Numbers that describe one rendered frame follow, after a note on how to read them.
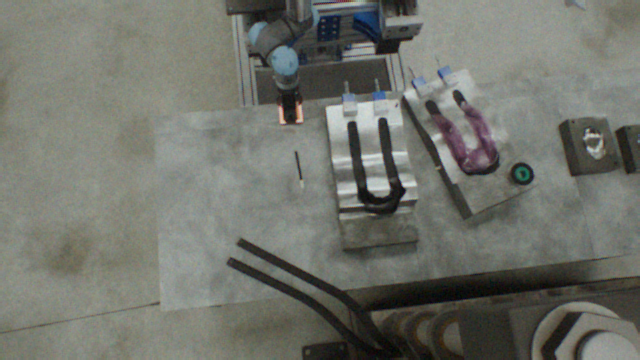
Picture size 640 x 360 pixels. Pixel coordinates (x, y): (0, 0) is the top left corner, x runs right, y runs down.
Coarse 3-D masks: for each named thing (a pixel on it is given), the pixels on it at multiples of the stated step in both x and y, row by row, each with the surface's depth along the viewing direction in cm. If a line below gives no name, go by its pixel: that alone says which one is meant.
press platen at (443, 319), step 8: (440, 312) 101; (448, 312) 97; (432, 320) 99; (440, 320) 96; (448, 320) 96; (456, 320) 96; (432, 328) 96; (440, 328) 96; (432, 336) 96; (440, 336) 95; (432, 344) 96; (440, 344) 95; (432, 352) 98; (440, 352) 95; (448, 352) 94
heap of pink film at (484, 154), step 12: (468, 108) 178; (432, 120) 179; (444, 120) 176; (468, 120) 176; (480, 120) 174; (444, 132) 173; (456, 132) 173; (480, 132) 174; (492, 132) 175; (456, 144) 172; (480, 144) 175; (492, 144) 175; (456, 156) 174; (468, 156) 173; (480, 156) 173; (492, 156) 174; (468, 168) 173; (480, 168) 173
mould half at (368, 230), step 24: (336, 120) 176; (360, 120) 176; (336, 144) 174; (336, 168) 171; (384, 168) 171; (408, 168) 170; (336, 192) 172; (384, 192) 165; (408, 192) 165; (360, 216) 170; (384, 216) 171; (408, 216) 171; (360, 240) 168; (384, 240) 169; (408, 240) 169
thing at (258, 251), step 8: (240, 240) 171; (248, 248) 169; (256, 248) 168; (264, 256) 167; (272, 256) 166; (272, 264) 167; (280, 264) 165; (288, 264) 165; (288, 272) 164; (296, 272) 163; (304, 272) 163; (304, 280) 162; (312, 280) 161; (320, 280) 161; (320, 288) 160; (328, 288) 159
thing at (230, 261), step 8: (232, 264) 168; (240, 264) 168; (248, 272) 167; (256, 272) 166; (264, 280) 165; (272, 280) 165; (280, 288) 163; (288, 288) 163; (296, 288) 164; (296, 296) 162
